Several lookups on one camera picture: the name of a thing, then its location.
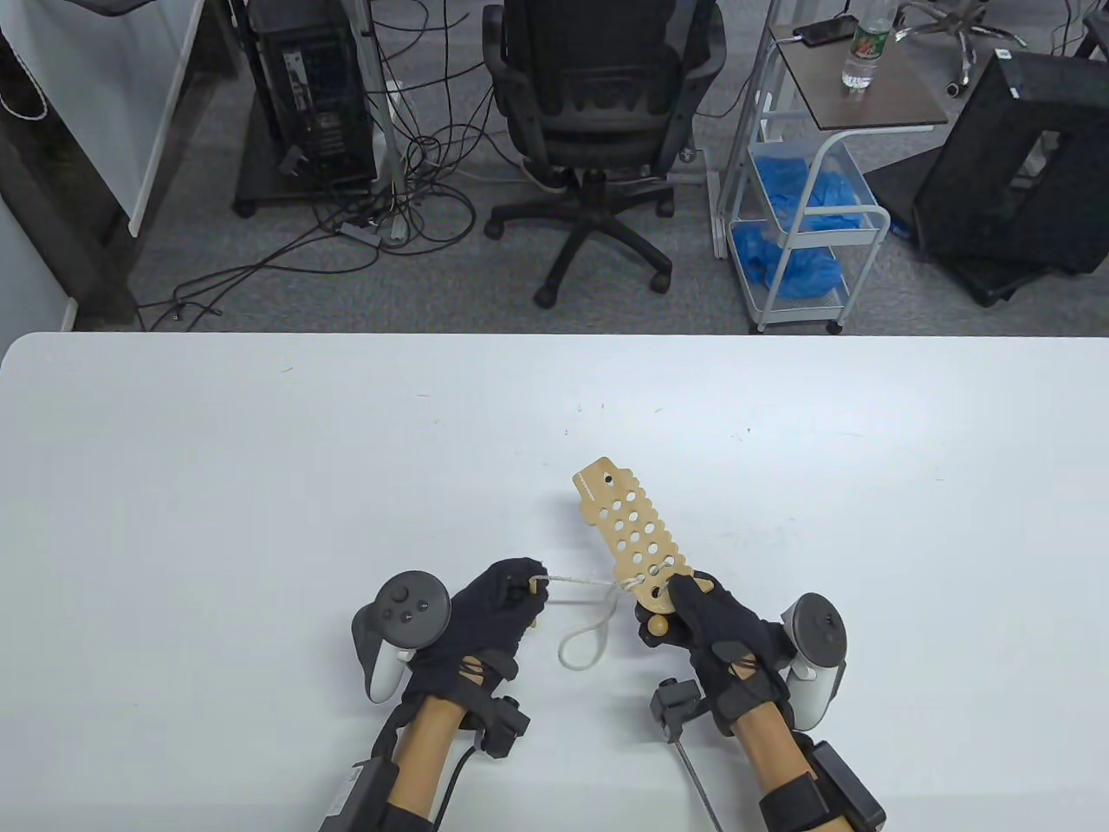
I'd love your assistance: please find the person's left hand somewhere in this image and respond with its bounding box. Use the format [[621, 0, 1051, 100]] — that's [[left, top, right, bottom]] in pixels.
[[403, 559, 551, 729]]

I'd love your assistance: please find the person's right hand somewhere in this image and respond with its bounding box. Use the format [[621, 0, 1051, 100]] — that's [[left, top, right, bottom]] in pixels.
[[635, 572, 794, 738]]

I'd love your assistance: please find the white rope with wooden needle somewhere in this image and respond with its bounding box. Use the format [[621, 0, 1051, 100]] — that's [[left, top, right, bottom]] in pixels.
[[529, 559, 677, 670]]

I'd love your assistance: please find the wooden crocodile lacing toy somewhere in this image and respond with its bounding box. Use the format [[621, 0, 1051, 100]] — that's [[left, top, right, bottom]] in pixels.
[[572, 457, 716, 612]]

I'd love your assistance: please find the black right forearm box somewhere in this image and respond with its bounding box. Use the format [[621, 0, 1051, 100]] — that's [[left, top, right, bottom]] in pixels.
[[810, 739, 886, 832]]

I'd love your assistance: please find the person's left forearm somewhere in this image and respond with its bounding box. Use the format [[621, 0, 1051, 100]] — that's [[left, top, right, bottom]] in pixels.
[[390, 698, 464, 816]]

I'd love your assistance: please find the black left forearm box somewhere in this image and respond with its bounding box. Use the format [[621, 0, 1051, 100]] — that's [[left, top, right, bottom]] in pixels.
[[316, 758, 399, 832]]

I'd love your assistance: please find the person's right forearm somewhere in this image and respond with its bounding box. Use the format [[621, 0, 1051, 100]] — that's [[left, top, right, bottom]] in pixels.
[[732, 706, 815, 794]]

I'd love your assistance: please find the grey white left hand controller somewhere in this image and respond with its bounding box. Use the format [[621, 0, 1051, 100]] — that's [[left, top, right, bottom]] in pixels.
[[351, 570, 451, 703]]

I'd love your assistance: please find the grey white hand controller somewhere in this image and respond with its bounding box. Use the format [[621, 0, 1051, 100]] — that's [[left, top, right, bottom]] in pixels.
[[351, 570, 451, 703], [780, 594, 846, 731]]

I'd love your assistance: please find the grey white right hand controller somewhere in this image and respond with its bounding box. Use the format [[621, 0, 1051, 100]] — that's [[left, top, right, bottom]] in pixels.
[[780, 594, 846, 731]]

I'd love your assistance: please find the blue gloves pile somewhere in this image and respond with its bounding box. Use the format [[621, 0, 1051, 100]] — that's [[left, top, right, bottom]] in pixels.
[[732, 224, 846, 300], [754, 156, 874, 233]]

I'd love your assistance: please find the black flat stand base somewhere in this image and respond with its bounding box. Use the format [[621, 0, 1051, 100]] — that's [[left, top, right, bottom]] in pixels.
[[865, 154, 1075, 309]]

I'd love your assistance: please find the white rolling cart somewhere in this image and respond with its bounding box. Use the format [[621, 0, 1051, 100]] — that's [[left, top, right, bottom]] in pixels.
[[712, 17, 892, 335]]

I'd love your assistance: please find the black wheeled platform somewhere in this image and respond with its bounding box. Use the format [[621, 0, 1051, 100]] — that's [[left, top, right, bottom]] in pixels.
[[232, 113, 382, 218]]

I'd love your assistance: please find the silver metal pole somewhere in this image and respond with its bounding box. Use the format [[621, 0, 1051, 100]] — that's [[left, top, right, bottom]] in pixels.
[[360, 0, 408, 244]]

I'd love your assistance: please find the black office chair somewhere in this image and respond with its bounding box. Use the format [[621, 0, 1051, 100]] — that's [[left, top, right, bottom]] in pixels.
[[482, 0, 729, 309]]

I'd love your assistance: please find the black mesh box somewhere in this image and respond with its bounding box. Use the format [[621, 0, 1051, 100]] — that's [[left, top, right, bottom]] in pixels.
[[914, 50, 1109, 278]]

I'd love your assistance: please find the black computer tower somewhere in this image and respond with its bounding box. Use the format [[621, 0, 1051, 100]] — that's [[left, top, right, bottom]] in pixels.
[[250, 0, 379, 187]]

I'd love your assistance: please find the brown side table top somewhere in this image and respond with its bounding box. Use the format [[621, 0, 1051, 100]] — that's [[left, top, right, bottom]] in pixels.
[[771, 24, 951, 131]]

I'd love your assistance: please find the clear plastic water bottle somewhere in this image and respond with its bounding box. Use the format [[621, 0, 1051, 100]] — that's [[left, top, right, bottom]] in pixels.
[[840, 0, 896, 92]]

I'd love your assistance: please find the black phone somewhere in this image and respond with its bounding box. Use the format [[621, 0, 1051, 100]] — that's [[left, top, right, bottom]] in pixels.
[[793, 17, 859, 46]]

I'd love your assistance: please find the chrome chair base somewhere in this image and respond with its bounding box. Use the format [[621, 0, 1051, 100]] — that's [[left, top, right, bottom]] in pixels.
[[892, 0, 1032, 96]]

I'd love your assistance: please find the white board panel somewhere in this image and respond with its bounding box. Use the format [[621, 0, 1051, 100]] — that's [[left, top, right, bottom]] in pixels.
[[0, 0, 209, 237]]

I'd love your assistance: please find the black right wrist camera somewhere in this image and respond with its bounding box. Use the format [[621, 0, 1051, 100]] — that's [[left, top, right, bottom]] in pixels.
[[650, 679, 701, 742]]

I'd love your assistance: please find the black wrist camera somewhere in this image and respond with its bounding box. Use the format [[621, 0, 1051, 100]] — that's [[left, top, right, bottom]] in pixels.
[[650, 679, 701, 742], [477, 693, 531, 759]]

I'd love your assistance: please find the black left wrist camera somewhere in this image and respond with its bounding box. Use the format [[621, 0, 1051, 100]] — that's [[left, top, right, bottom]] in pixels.
[[477, 693, 531, 759]]

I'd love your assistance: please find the grey right wrist cable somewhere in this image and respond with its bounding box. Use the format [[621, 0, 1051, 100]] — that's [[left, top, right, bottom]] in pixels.
[[671, 741, 720, 832]]

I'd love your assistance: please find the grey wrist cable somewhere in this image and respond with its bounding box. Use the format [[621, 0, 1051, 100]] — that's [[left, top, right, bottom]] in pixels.
[[671, 741, 720, 832], [438, 745, 477, 820]]

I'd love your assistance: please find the grey left wrist cable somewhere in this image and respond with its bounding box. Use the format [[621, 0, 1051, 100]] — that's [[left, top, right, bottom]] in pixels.
[[438, 745, 477, 820]]

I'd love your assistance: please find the black right arm strap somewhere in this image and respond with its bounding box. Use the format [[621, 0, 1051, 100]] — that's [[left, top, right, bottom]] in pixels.
[[758, 776, 824, 832]]

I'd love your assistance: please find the tangle of black cables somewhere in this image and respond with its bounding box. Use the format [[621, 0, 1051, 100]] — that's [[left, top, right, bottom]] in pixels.
[[139, 0, 521, 330]]

